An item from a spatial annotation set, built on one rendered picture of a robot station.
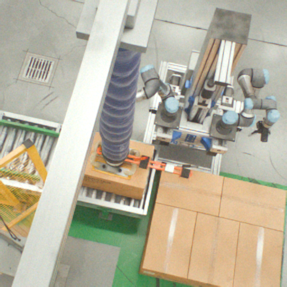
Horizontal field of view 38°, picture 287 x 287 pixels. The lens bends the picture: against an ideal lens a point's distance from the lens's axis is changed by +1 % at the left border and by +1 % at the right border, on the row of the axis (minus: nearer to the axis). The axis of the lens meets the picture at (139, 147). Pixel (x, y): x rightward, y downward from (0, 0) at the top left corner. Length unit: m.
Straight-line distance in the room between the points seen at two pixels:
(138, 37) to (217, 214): 2.50
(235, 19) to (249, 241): 2.00
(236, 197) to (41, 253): 2.97
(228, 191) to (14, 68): 2.82
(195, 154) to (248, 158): 0.66
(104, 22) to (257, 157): 3.52
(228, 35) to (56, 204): 1.96
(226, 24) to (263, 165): 2.25
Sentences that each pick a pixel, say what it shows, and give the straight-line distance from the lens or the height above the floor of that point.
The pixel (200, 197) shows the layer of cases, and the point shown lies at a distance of 3.99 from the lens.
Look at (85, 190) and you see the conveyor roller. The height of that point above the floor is 0.55.
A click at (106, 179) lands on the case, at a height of 0.94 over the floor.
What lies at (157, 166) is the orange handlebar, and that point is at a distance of 3.43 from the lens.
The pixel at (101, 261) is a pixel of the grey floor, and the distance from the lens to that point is 4.35.
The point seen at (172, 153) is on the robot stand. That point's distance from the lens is 4.44.
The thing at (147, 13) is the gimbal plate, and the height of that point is 2.87.
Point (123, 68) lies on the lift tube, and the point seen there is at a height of 2.60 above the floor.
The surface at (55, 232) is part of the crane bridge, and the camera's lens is 1.31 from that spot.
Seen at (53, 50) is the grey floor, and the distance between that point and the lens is 5.26.
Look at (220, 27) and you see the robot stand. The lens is 2.98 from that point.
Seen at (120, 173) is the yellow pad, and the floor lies 0.97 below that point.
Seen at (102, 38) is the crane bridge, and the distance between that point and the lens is 1.57.
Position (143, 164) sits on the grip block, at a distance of 3.42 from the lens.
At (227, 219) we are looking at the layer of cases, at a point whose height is 0.54.
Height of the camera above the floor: 4.33
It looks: 69 degrees down
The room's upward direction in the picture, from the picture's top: 10 degrees clockwise
